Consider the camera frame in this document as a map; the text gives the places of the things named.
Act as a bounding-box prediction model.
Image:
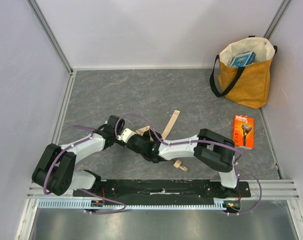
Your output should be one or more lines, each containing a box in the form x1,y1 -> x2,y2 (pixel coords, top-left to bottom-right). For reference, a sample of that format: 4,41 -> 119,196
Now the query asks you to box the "beige folding umbrella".
135,110 -> 188,172

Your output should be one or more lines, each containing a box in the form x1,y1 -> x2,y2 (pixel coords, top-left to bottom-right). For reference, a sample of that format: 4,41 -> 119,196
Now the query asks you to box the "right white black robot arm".
118,128 -> 242,190

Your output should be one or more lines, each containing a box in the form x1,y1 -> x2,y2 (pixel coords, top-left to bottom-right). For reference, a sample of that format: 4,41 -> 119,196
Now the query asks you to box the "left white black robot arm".
31,115 -> 125,196

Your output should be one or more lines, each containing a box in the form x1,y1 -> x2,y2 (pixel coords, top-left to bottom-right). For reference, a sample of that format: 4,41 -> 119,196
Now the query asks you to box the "orange razor package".
232,114 -> 255,149

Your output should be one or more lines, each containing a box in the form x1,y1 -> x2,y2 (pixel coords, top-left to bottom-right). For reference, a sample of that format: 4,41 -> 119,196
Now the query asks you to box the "mustard tote bag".
209,36 -> 278,109

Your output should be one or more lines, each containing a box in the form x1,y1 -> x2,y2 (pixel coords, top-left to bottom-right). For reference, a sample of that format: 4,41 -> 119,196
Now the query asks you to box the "blue razor box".
229,51 -> 256,68

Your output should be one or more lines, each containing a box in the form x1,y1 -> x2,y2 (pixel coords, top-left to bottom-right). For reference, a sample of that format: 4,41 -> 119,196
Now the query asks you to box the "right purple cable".
114,112 -> 264,217

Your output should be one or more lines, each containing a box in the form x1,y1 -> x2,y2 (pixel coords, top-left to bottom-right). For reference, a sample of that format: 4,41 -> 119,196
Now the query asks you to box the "purple cable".
114,112 -> 264,217
42,124 -> 127,216

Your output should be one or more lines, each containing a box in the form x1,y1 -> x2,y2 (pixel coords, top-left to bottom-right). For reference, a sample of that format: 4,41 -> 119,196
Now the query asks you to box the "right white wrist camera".
117,128 -> 137,144

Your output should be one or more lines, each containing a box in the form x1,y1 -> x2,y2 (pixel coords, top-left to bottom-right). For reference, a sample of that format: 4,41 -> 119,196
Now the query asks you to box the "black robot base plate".
72,178 -> 252,207

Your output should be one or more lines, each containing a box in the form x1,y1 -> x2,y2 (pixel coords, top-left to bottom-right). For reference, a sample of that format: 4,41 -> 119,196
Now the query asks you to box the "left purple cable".
42,124 -> 127,216

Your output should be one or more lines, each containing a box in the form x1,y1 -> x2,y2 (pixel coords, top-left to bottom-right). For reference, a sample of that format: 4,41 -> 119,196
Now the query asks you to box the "white slotted cable duct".
38,198 -> 241,211

